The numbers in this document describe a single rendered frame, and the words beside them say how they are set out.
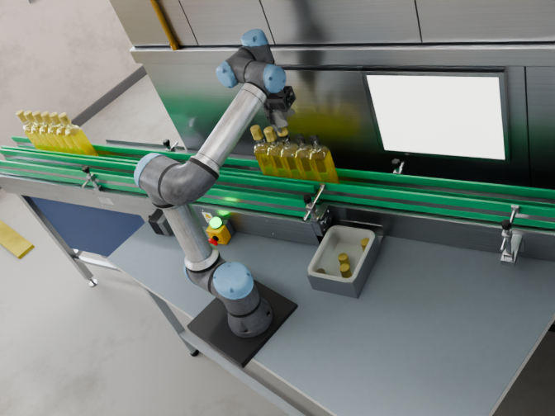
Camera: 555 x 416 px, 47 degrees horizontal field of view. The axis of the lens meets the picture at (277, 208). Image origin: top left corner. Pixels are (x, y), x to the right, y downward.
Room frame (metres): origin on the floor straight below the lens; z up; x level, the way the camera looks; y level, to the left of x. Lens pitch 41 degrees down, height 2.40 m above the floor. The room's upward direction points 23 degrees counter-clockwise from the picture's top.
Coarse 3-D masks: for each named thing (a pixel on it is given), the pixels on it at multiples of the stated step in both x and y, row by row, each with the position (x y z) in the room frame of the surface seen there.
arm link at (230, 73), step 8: (240, 48) 1.74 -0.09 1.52; (232, 56) 1.71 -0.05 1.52; (240, 56) 1.70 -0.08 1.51; (248, 56) 1.70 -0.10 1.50; (224, 64) 1.68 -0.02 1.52; (232, 64) 1.67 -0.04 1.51; (240, 64) 1.65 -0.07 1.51; (216, 72) 1.69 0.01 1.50; (224, 72) 1.67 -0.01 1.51; (232, 72) 1.65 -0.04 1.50; (240, 72) 1.63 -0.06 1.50; (224, 80) 1.67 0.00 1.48; (232, 80) 1.65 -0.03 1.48; (240, 80) 1.64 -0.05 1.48
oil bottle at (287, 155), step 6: (294, 144) 1.77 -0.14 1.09; (282, 150) 1.76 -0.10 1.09; (288, 150) 1.75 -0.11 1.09; (294, 150) 1.75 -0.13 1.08; (282, 156) 1.76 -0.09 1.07; (288, 156) 1.74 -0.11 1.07; (294, 156) 1.73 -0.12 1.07; (288, 162) 1.75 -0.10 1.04; (294, 162) 1.73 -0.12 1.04; (288, 168) 1.76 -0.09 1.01; (294, 168) 1.74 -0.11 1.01; (288, 174) 1.76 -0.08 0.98; (294, 174) 1.75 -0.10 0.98; (300, 174) 1.73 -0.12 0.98
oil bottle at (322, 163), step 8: (312, 152) 1.69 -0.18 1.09; (320, 152) 1.67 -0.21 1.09; (328, 152) 1.68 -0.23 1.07; (312, 160) 1.68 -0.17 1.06; (320, 160) 1.66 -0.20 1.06; (328, 160) 1.67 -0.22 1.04; (320, 168) 1.67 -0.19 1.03; (328, 168) 1.66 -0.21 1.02; (320, 176) 1.67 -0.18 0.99; (328, 176) 1.66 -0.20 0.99; (336, 176) 1.68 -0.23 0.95
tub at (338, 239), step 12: (336, 228) 1.56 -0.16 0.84; (348, 228) 1.54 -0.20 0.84; (324, 240) 1.53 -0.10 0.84; (336, 240) 1.56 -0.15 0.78; (348, 240) 1.54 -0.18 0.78; (360, 240) 1.50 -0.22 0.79; (372, 240) 1.44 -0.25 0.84; (324, 252) 1.50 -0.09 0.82; (336, 252) 1.52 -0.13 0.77; (348, 252) 1.50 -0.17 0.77; (360, 252) 1.48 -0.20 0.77; (312, 264) 1.45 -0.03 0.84; (324, 264) 1.48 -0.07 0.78; (336, 264) 1.47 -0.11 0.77; (360, 264) 1.36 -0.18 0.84; (324, 276) 1.38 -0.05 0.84; (336, 276) 1.42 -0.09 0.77
